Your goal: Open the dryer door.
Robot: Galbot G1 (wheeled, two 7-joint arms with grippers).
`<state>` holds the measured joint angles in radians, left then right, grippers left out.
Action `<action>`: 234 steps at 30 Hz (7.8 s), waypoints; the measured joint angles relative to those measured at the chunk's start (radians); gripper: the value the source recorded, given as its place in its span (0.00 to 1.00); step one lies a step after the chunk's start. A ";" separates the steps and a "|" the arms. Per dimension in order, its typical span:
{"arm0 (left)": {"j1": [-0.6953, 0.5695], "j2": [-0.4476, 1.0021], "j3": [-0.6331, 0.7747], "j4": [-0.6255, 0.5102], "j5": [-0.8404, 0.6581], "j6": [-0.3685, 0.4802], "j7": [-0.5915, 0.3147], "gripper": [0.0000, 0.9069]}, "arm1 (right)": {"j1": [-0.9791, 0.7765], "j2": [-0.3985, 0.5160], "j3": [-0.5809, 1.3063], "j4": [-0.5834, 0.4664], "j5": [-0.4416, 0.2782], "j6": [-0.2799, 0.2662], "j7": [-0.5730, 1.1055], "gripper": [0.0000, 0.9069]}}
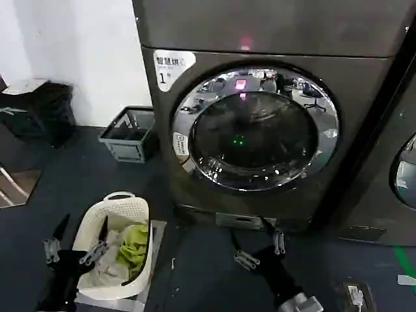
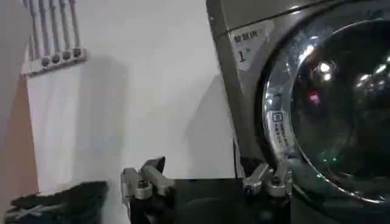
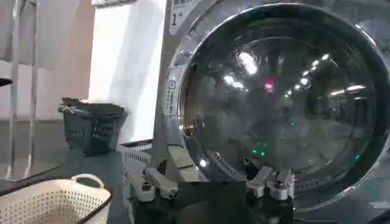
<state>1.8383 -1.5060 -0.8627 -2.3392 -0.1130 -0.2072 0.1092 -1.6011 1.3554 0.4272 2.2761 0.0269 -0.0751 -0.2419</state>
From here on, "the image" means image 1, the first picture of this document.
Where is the pale grey cloth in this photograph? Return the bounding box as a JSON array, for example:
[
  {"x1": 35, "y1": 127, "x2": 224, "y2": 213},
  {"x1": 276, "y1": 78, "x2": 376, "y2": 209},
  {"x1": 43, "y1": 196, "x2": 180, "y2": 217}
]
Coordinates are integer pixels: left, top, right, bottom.
[{"x1": 79, "y1": 229, "x2": 131, "y2": 289}]

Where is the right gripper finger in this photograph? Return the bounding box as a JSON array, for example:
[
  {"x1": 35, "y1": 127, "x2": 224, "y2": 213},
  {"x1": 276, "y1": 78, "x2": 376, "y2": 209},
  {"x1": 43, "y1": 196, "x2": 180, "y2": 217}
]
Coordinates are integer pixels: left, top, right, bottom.
[
  {"x1": 261, "y1": 216, "x2": 287, "y2": 257},
  {"x1": 227, "y1": 227, "x2": 261, "y2": 271}
]

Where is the green cloth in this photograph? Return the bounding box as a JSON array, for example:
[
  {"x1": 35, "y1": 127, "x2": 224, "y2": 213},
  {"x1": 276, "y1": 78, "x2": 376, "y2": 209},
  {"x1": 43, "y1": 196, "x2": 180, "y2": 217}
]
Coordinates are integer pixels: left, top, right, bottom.
[{"x1": 116, "y1": 223, "x2": 151, "y2": 271}]

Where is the dryer bottom service drawer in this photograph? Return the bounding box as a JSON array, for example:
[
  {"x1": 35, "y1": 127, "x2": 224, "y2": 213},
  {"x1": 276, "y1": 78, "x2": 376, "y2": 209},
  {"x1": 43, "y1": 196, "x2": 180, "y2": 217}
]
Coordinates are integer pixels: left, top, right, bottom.
[{"x1": 215, "y1": 212, "x2": 265, "y2": 231}]

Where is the white numbered dryer sticker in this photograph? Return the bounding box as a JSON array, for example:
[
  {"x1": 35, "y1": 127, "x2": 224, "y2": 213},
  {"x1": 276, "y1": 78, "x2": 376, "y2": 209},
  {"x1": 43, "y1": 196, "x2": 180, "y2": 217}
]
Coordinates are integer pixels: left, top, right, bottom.
[{"x1": 152, "y1": 49, "x2": 197, "y2": 93}]

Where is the grey plastic crate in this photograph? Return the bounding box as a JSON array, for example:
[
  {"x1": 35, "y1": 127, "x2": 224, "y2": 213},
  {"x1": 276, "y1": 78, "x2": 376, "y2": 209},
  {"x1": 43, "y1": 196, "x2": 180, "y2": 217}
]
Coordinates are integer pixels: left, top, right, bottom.
[{"x1": 98, "y1": 106, "x2": 157, "y2": 164}]

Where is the round glass dryer door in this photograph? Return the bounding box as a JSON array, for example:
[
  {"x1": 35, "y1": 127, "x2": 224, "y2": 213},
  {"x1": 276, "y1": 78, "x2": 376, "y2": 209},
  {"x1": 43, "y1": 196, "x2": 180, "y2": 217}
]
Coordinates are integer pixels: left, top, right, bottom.
[
  {"x1": 168, "y1": 61, "x2": 341, "y2": 200},
  {"x1": 388, "y1": 132, "x2": 416, "y2": 211}
]

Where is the floor socket box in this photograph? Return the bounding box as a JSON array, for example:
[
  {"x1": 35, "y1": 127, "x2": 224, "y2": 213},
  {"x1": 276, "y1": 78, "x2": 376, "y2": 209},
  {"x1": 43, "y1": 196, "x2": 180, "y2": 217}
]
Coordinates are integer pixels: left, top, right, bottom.
[{"x1": 337, "y1": 279, "x2": 378, "y2": 312}]

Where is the black storage bin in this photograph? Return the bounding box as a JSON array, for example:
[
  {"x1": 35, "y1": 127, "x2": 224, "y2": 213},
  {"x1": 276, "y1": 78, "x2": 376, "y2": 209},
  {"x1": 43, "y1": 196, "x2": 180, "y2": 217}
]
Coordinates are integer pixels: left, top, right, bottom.
[{"x1": 0, "y1": 77, "x2": 77, "y2": 150}]

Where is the green floor tape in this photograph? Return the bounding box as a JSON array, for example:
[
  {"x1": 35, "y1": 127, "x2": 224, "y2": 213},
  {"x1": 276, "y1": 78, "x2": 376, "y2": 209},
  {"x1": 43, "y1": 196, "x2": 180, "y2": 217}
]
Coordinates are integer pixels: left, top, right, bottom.
[{"x1": 391, "y1": 245, "x2": 416, "y2": 278}]

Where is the wooden framed floor panel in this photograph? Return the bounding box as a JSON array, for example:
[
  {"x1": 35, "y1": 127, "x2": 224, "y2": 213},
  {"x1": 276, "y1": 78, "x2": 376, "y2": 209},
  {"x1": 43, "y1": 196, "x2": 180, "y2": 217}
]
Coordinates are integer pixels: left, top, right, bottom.
[{"x1": 0, "y1": 161, "x2": 44, "y2": 209}]

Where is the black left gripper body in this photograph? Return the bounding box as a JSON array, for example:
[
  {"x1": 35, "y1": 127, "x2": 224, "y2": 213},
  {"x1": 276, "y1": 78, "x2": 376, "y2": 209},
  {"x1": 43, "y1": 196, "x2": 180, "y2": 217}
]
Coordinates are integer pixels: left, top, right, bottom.
[{"x1": 51, "y1": 248, "x2": 96, "y2": 305}]

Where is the grey front-load dryer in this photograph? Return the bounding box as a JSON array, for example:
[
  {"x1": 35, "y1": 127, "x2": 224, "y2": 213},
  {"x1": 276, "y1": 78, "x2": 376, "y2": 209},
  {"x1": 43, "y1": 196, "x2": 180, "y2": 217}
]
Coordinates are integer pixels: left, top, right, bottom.
[{"x1": 132, "y1": 0, "x2": 408, "y2": 230}]

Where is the grey floor tape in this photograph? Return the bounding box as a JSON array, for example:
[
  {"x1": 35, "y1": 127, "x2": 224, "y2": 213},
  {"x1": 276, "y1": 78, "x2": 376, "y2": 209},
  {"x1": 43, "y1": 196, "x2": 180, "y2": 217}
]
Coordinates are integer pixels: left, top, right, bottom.
[{"x1": 396, "y1": 274, "x2": 416, "y2": 287}]

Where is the grey flat basket platform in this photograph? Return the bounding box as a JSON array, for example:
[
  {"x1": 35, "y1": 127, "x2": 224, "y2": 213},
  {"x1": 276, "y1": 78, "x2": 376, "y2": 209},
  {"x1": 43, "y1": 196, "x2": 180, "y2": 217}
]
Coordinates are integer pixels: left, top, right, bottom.
[{"x1": 75, "y1": 219, "x2": 167, "y2": 310}]

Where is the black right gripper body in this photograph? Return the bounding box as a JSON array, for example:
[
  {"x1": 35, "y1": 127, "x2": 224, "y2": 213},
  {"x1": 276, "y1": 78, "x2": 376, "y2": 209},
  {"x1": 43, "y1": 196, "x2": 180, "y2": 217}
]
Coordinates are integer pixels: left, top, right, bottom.
[{"x1": 255, "y1": 244, "x2": 307, "y2": 304}]

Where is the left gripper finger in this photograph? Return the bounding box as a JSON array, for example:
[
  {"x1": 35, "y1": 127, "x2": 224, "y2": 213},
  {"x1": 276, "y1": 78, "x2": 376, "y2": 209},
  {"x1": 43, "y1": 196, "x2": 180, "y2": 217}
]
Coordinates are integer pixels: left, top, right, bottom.
[
  {"x1": 43, "y1": 213, "x2": 71, "y2": 263},
  {"x1": 79, "y1": 216, "x2": 111, "y2": 267}
]

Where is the grey dryer with partial door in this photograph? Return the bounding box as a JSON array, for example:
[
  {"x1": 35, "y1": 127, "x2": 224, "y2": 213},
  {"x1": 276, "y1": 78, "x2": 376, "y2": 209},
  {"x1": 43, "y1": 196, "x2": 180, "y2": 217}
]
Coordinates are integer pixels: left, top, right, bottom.
[{"x1": 337, "y1": 0, "x2": 416, "y2": 248}]

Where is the white perforated laundry basket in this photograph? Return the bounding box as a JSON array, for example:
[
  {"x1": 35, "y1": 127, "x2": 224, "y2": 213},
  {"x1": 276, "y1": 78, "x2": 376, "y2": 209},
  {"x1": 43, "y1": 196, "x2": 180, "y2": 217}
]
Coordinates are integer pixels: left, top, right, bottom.
[{"x1": 71, "y1": 190, "x2": 154, "y2": 302}]

